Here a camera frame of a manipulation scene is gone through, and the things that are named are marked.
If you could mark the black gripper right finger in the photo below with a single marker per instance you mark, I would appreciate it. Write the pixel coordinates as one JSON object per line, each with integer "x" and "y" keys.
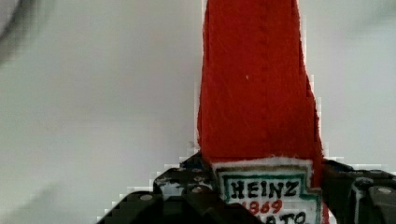
{"x": 358, "y": 196}

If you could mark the red plush ketchup bottle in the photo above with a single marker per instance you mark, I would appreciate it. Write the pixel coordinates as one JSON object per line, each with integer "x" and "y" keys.
{"x": 257, "y": 120}

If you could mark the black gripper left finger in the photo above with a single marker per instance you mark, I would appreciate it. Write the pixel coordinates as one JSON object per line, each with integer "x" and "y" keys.
{"x": 187, "y": 194}

